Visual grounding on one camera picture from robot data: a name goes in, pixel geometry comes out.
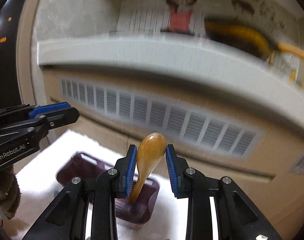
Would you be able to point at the purple plastic utensil holder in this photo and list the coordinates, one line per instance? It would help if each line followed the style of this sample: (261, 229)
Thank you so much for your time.
(86, 166)

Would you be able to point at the white textured towel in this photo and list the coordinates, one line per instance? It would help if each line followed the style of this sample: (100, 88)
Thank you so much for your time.
(38, 186)

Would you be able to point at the brown wooden spoon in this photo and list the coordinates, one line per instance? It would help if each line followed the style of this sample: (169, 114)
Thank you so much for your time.
(150, 152)

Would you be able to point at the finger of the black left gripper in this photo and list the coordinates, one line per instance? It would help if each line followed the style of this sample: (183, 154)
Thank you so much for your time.
(42, 110)
(43, 123)

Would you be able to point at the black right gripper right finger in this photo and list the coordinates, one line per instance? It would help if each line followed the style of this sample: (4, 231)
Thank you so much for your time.
(217, 208)

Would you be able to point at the grey ventilation grille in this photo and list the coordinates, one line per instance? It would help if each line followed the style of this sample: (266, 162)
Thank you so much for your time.
(198, 127)

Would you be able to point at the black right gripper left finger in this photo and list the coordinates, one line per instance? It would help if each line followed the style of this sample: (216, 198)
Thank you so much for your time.
(65, 217)

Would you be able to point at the child drawing paper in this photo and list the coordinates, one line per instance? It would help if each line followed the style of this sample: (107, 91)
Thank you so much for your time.
(190, 16)

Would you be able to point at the brown hand brush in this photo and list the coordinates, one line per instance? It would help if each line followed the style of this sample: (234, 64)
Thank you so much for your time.
(247, 39)

